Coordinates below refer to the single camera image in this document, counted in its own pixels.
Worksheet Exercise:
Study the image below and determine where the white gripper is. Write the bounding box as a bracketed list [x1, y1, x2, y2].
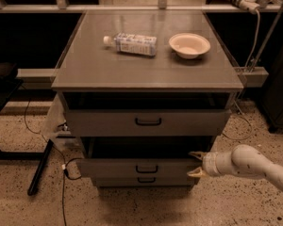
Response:
[187, 152, 232, 178]

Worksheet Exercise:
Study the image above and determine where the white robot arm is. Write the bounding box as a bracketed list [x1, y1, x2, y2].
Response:
[187, 144, 283, 192]

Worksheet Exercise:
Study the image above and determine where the grey drawer cabinet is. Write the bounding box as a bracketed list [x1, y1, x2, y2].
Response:
[51, 8, 245, 190]

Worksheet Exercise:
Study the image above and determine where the white paper bowl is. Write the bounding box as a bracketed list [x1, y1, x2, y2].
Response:
[169, 33, 210, 59]

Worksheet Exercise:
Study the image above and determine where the plastic water bottle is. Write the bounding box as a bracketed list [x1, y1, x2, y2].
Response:
[103, 33, 158, 57]

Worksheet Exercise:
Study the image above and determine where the black table leg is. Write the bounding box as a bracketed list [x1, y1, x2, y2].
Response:
[27, 140, 54, 196]

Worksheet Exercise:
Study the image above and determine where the black side table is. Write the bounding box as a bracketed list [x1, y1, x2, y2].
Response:
[0, 62, 23, 111]

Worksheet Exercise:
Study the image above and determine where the black floor cable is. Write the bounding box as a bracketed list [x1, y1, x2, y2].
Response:
[23, 97, 89, 226]

